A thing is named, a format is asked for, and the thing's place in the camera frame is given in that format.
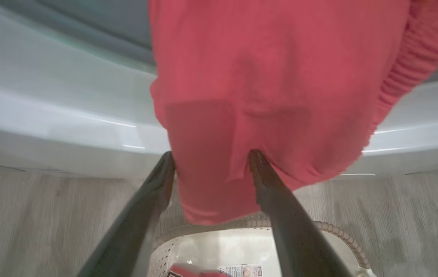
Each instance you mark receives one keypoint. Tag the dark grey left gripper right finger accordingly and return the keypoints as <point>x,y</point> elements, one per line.
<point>296,234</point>

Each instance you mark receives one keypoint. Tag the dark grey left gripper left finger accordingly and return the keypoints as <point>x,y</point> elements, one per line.
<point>134,231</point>

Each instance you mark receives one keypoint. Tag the small red garment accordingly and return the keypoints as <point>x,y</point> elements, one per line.
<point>192,272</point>

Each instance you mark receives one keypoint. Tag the red knit sweater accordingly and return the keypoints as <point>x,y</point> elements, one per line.
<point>273,77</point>

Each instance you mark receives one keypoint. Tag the basket product label sticker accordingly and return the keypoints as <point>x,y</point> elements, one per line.
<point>242,271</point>

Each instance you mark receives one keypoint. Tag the cream perforated laundry basket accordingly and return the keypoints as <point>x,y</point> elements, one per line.
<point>223,246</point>

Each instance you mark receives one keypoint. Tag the white washing machine body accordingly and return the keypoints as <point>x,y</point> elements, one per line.
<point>57,115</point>

